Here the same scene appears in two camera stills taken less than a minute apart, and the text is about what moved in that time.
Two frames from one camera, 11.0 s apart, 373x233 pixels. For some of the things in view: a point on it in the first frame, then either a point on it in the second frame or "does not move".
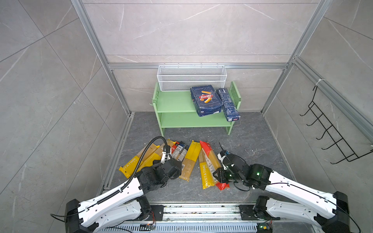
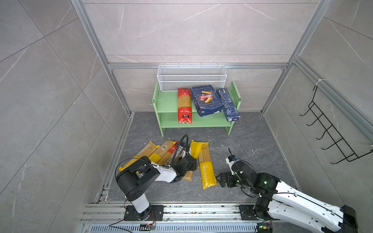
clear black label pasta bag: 178,149 does not move
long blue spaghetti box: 228,105 does not move
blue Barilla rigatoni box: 206,100 does not move
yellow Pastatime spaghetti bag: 208,177 does not move
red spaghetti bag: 213,163 to 184,107
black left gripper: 157,166 to 194,167
